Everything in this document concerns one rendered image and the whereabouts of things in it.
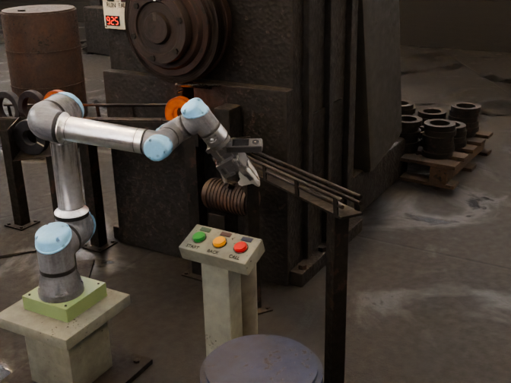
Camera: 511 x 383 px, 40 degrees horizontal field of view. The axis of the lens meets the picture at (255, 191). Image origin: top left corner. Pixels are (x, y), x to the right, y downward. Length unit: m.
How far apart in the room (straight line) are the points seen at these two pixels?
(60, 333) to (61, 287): 0.16
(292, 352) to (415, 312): 1.13
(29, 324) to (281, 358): 0.91
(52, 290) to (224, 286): 0.60
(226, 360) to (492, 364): 1.16
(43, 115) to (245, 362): 0.95
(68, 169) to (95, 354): 0.65
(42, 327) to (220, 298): 0.60
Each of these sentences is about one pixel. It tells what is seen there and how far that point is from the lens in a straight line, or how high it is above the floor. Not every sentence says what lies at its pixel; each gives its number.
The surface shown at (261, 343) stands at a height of 0.43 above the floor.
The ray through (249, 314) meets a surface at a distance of 2.36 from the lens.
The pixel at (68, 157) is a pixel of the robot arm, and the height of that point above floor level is 0.80.
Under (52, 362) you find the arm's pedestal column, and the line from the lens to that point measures 2.50.
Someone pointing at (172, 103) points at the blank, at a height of 0.78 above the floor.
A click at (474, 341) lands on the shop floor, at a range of 2.82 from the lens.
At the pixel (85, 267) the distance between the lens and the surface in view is 3.37.
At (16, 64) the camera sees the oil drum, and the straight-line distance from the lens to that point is 5.80.
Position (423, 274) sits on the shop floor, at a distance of 3.25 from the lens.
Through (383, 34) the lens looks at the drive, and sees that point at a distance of 3.62.
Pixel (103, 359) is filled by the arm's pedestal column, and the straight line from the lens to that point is 2.58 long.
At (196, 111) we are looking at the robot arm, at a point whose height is 0.97.
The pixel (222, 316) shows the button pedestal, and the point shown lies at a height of 0.37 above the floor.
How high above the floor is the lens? 1.51
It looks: 21 degrees down
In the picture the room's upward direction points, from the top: 1 degrees counter-clockwise
